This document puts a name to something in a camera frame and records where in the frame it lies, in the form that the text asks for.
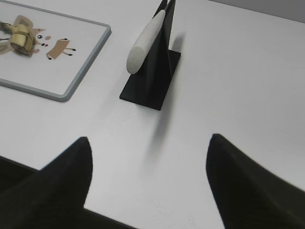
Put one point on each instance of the knife with white handle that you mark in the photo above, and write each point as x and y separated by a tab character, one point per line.
144	42

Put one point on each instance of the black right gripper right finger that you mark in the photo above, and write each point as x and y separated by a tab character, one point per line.
247	195

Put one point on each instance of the white grey cutting board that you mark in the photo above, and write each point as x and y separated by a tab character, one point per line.
65	48

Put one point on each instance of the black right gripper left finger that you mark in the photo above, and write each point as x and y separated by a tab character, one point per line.
53	197

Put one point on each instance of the black knife stand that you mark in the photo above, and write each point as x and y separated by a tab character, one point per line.
148	87

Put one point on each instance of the yellow banana piece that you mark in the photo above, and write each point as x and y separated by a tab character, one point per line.
21	39

